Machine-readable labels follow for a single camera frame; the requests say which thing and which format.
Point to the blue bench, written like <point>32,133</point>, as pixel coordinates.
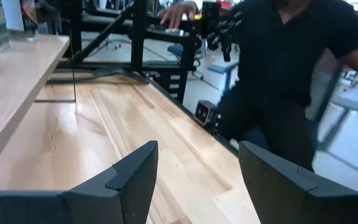
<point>225,67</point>

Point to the person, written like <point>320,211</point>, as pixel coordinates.
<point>291,62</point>

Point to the person's hand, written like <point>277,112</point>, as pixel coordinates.
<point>179,12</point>

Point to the black metal table frame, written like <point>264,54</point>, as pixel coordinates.
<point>138,37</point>

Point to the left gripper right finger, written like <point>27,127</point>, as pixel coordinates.
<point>272,186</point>

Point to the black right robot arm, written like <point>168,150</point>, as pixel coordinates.
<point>211,15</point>

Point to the grey metal table frame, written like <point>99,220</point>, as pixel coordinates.
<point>329,90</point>

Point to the wooden shelf riser black legs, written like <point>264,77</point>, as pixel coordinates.
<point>11,77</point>

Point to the small black camera box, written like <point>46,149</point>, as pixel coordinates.
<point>204,112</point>

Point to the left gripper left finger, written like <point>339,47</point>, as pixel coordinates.
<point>129,186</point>

